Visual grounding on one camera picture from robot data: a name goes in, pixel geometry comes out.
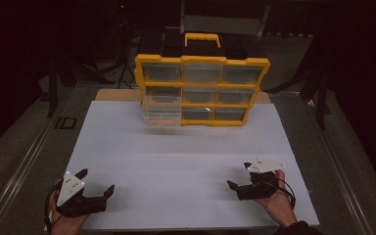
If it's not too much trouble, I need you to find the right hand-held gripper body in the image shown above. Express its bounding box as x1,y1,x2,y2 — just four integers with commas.
236,158,285,201

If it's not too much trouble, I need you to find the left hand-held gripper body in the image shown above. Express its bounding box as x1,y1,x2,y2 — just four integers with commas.
56,171,108,219

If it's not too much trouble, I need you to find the clear plastic drawer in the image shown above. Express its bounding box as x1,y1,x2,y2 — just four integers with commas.
141,95,182,127

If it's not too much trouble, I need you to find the person's left hand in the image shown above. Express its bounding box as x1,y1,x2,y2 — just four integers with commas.
48,190,90,235

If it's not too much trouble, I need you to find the person's right hand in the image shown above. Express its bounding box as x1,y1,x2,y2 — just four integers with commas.
256,168,299,229

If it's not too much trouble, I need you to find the white board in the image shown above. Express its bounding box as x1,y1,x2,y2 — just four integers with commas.
66,100,321,231

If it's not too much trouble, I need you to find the group of clear cabinet drawers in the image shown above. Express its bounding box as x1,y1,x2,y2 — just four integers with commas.
142,63,263,121

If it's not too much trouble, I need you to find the wooden board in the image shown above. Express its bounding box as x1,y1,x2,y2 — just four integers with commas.
94,88,272,105

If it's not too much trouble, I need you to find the black metal stand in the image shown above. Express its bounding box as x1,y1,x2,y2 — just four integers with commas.
263,62,333,131
46,53,116,118

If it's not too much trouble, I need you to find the yellow black organizer cabinet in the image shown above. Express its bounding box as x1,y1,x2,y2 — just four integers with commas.
134,32,271,128

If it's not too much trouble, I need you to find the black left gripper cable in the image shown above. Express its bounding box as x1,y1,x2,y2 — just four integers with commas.
43,179,63,233

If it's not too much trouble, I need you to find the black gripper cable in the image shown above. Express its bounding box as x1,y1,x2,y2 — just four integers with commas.
263,176,298,211
43,179,63,233

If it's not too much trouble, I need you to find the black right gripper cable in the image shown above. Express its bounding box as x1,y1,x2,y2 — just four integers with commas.
263,176,298,211

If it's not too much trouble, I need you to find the metal rail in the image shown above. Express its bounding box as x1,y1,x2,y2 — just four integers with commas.
0,92,74,235
302,97,375,235

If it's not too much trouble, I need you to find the black tripod with cables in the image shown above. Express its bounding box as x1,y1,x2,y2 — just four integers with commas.
109,0,140,90

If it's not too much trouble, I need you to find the grey metal chair frame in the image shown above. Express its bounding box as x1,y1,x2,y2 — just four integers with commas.
178,0,272,39

